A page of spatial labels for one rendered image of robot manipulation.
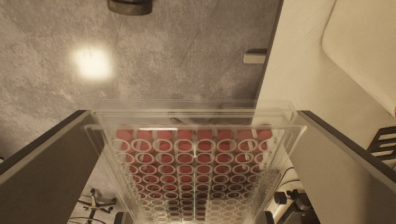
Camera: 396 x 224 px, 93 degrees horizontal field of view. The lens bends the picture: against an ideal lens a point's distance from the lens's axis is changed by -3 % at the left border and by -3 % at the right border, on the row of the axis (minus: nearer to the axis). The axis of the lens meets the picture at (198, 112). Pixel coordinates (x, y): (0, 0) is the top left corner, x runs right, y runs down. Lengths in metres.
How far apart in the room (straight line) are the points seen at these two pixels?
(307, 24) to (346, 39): 0.07
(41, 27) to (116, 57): 0.42
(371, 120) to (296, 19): 0.36
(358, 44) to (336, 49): 0.05
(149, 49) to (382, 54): 1.08
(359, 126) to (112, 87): 1.29
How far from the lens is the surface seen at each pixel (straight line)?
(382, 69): 0.32
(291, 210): 0.75
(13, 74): 1.73
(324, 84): 0.50
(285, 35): 0.40
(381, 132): 0.71
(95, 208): 2.80
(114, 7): 0.99
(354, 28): 0.36
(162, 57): 1.23
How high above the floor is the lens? 1.10
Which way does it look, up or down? 49 degrees down
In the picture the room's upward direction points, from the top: 179 degrees clockwise
